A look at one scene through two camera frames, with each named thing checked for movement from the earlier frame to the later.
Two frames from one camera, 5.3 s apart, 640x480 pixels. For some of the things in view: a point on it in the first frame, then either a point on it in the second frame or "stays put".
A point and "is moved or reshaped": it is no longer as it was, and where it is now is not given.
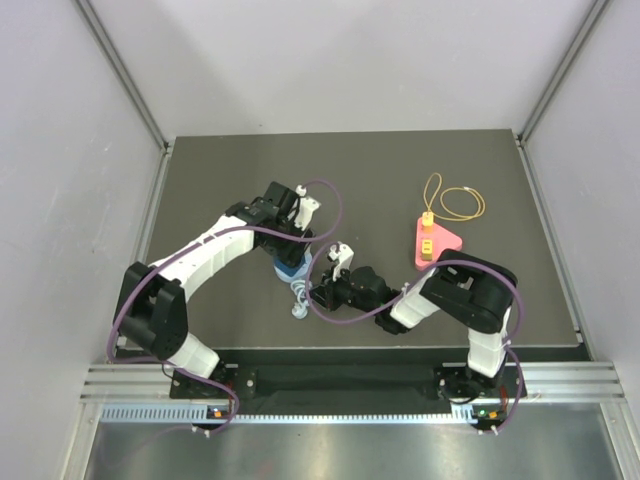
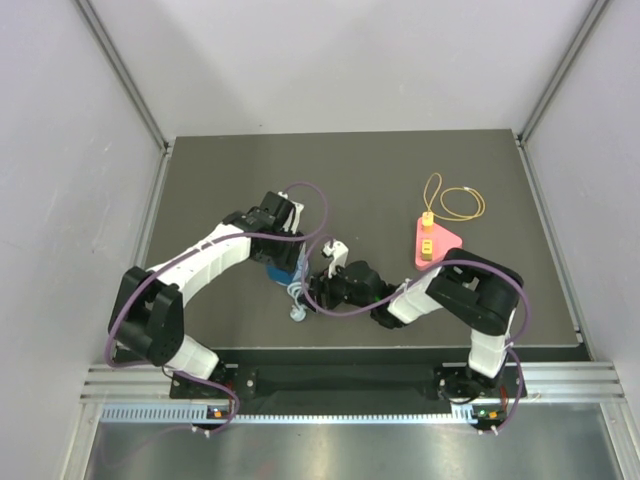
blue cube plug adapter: (290, 269) is moved or reshaped
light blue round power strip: (299, 287) stays put
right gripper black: (326, 291) stays put
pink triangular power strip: (441, 239) stays put
